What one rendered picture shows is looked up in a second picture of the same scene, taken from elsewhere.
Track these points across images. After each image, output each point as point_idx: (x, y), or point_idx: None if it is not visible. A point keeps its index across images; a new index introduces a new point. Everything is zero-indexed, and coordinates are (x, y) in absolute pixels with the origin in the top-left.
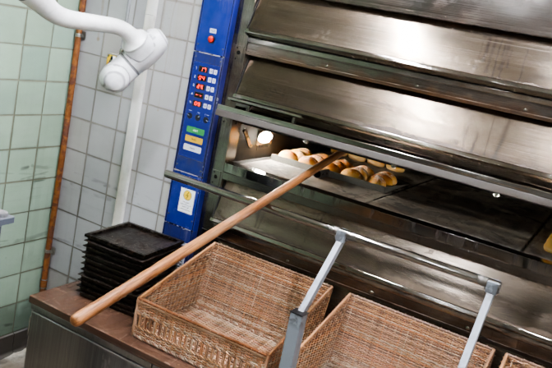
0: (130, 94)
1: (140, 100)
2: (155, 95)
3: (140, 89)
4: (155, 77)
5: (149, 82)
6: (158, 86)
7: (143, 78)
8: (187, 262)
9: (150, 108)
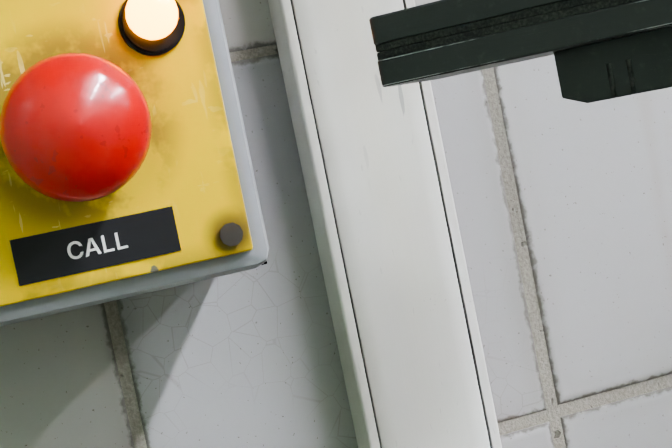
0: (276, 424)
1: (492, 412)
2: (614, 272)
3: (442, 287)
4: (539, 83)
5: (479, 172)
6: (616, 159)
7: (438, 146)
8: None
9: (610, 438)
